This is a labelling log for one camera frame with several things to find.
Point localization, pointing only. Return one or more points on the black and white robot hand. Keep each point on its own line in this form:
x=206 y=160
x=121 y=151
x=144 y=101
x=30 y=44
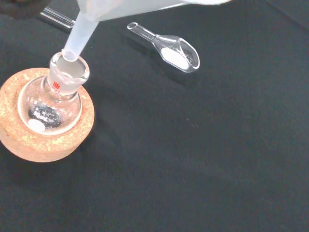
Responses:
x=21 y=6

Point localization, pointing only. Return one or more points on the clear acrylic funnel stand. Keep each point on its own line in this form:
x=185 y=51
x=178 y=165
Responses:
x=58 y=18

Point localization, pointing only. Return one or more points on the glass round-bottom flask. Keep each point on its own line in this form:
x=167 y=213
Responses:
x=60 y=84

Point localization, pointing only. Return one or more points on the glass weighing funnel with powder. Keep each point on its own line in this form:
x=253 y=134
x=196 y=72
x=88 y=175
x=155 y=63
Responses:
x=176 y=55

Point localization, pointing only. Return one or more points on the black bench cloth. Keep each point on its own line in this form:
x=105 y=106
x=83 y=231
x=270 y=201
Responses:
x=193 y=145

